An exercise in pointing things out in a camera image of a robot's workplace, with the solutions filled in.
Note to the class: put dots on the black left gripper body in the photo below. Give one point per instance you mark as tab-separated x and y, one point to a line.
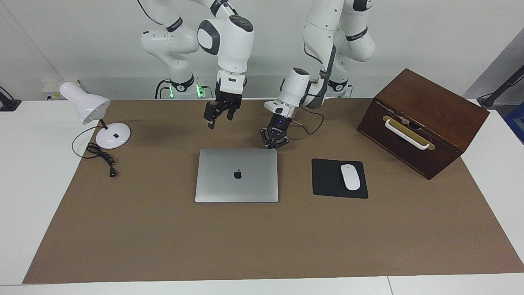
280	124

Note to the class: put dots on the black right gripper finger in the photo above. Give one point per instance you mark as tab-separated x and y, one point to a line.
211	112
232	113

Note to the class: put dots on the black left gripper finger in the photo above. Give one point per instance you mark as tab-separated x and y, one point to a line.
267	137
283	142

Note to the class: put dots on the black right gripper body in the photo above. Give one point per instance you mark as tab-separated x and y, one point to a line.
227	98

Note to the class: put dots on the silver laptop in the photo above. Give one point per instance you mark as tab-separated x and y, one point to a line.
237	188

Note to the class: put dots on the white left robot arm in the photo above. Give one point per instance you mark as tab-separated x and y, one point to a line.
323	24

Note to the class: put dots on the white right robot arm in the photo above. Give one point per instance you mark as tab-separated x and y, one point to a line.
233	45

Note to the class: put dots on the black mouse pad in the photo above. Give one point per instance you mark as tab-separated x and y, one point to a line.
327	180

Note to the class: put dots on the white computer mouse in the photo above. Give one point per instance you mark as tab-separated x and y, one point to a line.
350	178

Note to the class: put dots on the brown table mat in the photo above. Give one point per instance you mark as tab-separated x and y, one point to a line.
245	246

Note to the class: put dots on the white desk lamp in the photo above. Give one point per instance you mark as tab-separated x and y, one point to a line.
88	107

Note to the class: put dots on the dark brown wooden box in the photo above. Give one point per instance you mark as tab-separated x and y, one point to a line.
442	114

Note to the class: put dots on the black stand foot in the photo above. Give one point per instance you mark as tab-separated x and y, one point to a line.
8	104

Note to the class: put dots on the black tripod leg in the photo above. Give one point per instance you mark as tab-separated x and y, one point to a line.
489	100

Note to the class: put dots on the blue crate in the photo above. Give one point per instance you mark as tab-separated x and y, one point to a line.
518	123

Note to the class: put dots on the white wall socket strip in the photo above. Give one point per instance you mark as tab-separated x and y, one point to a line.
51	88

